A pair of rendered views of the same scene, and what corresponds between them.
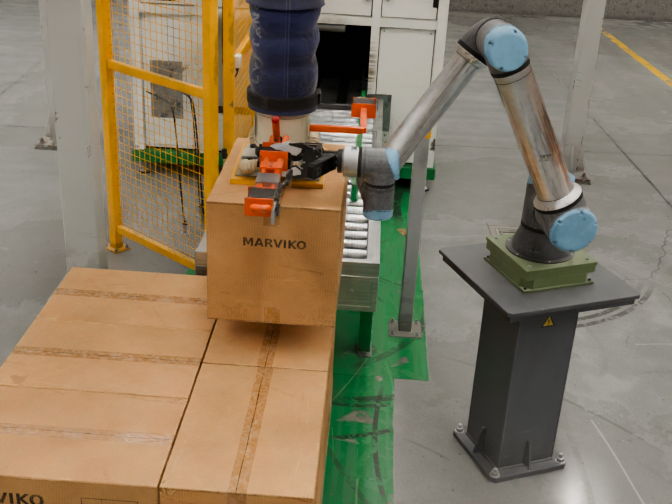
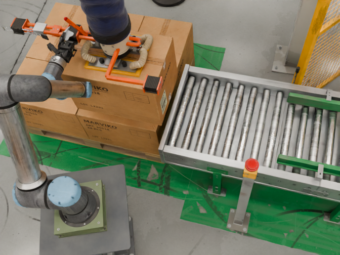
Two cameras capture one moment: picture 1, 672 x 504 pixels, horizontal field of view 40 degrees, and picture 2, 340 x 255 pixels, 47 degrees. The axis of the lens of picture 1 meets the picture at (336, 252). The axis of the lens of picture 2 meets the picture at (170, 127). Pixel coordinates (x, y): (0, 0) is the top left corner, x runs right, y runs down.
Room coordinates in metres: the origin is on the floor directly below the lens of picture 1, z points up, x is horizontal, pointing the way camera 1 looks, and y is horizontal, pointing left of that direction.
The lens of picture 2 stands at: (3.63, -1.15, 2.88)
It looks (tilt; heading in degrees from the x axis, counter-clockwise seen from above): 61 degrees down; 113
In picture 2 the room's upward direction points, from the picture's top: 10 degrees counter-clockwise
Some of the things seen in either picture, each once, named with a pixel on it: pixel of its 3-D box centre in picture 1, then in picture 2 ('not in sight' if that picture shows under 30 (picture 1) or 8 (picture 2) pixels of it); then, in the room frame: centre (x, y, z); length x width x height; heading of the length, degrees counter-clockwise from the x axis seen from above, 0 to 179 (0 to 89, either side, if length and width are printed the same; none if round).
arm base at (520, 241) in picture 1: (542, 234); (76, 203); (2.81, -0.68, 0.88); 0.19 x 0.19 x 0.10
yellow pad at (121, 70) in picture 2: (310, 162); (113, 64); (2.81, 0.10, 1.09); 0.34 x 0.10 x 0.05; 0
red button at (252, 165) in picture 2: not in sight; (251, 165); (3.68, -0.33, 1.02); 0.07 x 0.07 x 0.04
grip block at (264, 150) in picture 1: (274, 156); (74, 33); (2.56, 0.20, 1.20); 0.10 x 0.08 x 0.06; 90
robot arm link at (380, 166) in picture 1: (379, 164); (51, 76); (2.55, -0.11, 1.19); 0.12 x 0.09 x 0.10; 88
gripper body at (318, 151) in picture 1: (321, 158); (65, 51); (2.56, 0.06, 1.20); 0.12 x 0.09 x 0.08; 88
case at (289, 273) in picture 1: (282, 226); (122, 74); (2.80, 0.18, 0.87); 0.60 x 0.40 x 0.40; 178
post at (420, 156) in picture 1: (413, 230); (243, 198); (3.68, -0.33, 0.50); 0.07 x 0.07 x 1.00; 88
